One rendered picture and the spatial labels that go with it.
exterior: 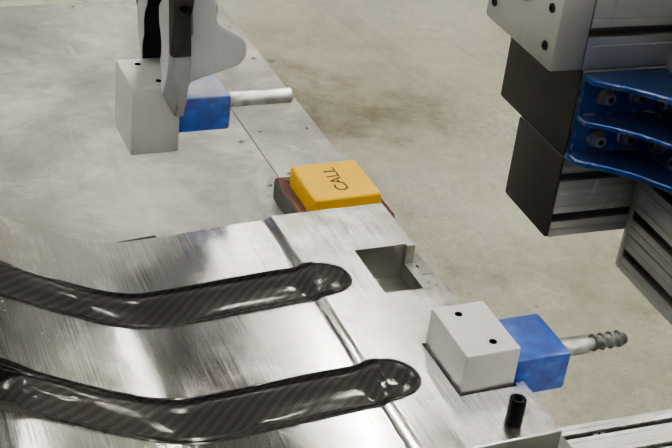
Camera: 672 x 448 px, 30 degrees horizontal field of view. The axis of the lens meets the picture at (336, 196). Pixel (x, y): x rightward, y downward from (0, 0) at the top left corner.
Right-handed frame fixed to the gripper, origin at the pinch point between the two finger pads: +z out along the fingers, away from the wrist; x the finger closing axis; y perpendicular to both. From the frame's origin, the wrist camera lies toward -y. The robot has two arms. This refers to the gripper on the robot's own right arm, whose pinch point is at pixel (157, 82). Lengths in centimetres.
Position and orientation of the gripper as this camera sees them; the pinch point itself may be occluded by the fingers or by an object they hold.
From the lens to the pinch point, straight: 93.1
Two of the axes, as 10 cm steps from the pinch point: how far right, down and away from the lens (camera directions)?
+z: -1.0, 8.6, 5.0
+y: 9.2, -1.1, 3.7
